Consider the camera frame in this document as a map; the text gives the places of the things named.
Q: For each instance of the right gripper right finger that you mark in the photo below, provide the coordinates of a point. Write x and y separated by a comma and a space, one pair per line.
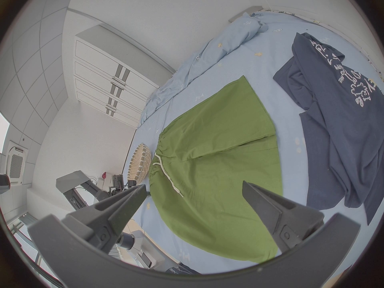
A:
267, 207

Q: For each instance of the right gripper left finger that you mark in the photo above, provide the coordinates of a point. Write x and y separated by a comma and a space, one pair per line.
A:
120, 210

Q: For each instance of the green shorts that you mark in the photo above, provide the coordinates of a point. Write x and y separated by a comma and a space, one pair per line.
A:
210, 160

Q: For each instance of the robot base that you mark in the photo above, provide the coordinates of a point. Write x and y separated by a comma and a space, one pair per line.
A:
138, 235

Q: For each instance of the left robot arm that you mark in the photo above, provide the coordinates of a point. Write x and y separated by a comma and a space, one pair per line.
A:
99, 193

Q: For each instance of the round woven basket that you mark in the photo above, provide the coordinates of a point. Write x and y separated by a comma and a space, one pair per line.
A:
141, 163

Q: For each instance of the bed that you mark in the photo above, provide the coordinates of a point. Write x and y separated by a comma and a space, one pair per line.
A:
264, 70

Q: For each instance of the grey chest of drawers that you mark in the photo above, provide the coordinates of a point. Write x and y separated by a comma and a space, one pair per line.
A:
96, 180

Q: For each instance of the window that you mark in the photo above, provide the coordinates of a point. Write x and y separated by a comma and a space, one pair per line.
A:
21, 229

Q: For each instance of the dark blue printed T-shirt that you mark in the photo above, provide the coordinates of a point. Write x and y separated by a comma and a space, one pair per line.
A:
345, 130

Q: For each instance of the ceiling air conditioner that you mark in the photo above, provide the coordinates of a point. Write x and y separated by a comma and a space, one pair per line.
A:
16, 163

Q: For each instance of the square ceiling light panel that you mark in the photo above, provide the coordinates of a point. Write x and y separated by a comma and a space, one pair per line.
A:
3, 133

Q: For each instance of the white wardrobe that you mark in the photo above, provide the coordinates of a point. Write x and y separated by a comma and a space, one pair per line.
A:
99, 70

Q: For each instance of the pale blue quilt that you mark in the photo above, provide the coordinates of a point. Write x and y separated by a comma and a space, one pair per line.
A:
210, 52

